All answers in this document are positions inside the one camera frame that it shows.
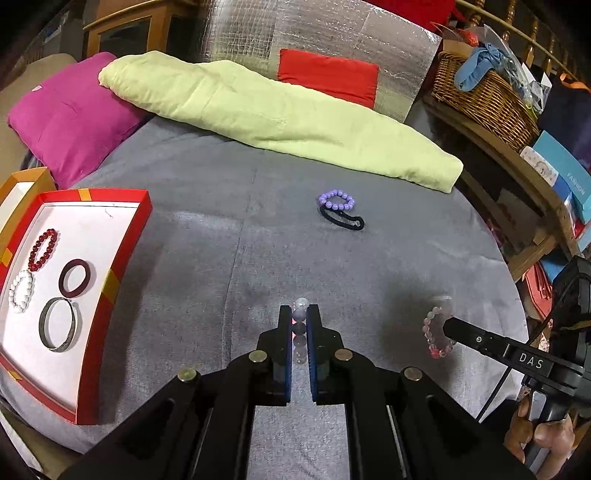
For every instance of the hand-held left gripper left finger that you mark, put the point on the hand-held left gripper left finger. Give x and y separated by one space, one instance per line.
286 360

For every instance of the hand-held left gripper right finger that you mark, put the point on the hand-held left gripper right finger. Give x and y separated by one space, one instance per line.
315 360

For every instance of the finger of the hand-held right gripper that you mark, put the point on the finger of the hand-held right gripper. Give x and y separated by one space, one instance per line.
489 344

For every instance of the red cardboard box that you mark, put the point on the red cardboard box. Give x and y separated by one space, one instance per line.
83 240

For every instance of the silver metal bangle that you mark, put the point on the silver metal bangle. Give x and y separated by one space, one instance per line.
44 330

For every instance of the person's right hand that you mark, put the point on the person's right hand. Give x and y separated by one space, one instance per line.
519 434

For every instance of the red bag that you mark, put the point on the red bag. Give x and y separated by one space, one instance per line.
538 290

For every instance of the blue cardboard box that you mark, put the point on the blue cardboard box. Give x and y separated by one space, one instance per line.
570 175

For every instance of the white patterned box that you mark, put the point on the white patterned box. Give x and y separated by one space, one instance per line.
542 168

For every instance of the wooden shelf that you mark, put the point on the wooden shelf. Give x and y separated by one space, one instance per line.
508 161

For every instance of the wicker basket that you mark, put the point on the wicker basket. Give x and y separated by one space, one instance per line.
489 106

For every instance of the clear plastic bag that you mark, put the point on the clear plastic bag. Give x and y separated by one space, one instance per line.
531 83

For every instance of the light green blanket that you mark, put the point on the light green blanket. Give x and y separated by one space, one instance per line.
277 115

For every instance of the blue cloth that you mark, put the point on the blue cloth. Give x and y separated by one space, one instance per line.
475 67

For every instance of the red cushion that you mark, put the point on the red cushion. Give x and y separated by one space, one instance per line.
328 74

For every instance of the wooden railing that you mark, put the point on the wooden railing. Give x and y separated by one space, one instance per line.
531 32

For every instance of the orange gold box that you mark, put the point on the orange gold box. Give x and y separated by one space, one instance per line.
27 175

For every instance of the magenta pillow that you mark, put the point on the magenta pillow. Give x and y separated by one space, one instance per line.
69 115

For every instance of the silver foil insulation board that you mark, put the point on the silver foil insulation board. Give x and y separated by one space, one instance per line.
323 27

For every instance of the red cloth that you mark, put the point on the red cloth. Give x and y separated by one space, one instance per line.
415 11

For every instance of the wooden cabinet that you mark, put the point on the wooden cabinet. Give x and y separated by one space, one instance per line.
138 18

